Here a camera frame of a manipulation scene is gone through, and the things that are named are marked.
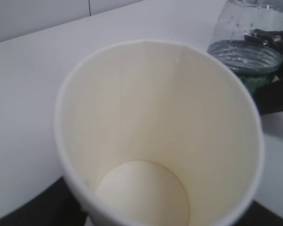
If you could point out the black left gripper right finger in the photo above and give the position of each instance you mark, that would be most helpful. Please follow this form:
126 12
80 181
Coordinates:
263 213

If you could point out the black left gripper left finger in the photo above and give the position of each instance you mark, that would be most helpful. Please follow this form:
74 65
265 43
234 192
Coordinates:
56 206

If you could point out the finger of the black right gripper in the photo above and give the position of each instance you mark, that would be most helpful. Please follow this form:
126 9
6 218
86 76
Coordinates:
269 99

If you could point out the clear green-labelled water bottle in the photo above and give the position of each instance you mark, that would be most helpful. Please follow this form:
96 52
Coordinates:
248 39

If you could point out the white paper cup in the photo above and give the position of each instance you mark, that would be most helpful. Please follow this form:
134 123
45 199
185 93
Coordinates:
158 133

